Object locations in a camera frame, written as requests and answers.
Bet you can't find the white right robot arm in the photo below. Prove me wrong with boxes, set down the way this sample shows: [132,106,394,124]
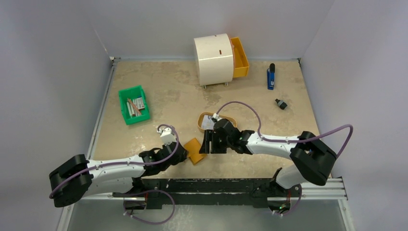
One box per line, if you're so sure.
[199,119,337,196]

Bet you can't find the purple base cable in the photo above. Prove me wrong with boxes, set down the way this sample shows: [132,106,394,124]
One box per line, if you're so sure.
[122,187,176,225]
[271,183,303,218]

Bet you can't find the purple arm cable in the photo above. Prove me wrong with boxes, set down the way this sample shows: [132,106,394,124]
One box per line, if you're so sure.
[49,124,180,200]
[215,101,354,160]

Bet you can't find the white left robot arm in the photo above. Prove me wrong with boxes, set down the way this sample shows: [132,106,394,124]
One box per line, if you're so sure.
[49,142,188,207]

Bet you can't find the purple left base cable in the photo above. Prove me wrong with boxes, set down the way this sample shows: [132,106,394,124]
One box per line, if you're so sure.
[122,187,176,225]

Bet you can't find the blue black marker tool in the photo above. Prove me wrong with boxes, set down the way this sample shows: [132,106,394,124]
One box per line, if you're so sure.
[267,63,275,90]

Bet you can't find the tan oval tray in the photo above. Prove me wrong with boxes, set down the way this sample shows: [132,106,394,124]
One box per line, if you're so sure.
[197,112,238,133]

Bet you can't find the yellow open drawer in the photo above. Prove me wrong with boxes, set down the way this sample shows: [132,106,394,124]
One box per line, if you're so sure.
[230,37,249,78]

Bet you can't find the card pack in bin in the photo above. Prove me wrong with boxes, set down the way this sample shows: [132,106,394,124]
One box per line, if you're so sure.
[133,97,145,110]

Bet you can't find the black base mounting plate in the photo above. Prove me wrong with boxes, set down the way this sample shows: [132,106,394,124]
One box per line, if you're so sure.
[113,178,300,211]

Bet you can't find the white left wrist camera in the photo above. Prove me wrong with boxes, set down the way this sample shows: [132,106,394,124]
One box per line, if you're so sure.
[157,127,177,145]

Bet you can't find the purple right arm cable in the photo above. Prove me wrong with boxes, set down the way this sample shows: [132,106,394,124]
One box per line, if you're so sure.
[215,101,354,160]

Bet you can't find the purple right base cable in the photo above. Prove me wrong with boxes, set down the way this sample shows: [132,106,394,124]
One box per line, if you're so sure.
[271,183,303,218]

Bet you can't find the yellow leather card holder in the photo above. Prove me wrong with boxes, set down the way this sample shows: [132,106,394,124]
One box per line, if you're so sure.
[184,138,207,165]

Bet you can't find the pens in green bin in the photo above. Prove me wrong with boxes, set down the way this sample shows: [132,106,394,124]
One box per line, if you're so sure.
[127,98,142,117]

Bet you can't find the aluminium frame rail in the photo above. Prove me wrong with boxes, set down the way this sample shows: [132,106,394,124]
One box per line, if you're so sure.
[58,59,352,231]

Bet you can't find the small black knob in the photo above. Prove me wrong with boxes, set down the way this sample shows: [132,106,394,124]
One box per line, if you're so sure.
[275,99,288,110]

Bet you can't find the green plastic bin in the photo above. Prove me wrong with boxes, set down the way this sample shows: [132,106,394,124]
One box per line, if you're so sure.
[118,85,151,125]

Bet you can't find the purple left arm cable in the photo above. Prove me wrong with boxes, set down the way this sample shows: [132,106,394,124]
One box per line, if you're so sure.
[49,124,180,200]

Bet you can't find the cream round drawer cabinet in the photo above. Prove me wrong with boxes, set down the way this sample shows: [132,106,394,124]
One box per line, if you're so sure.
[194,33,234,89]

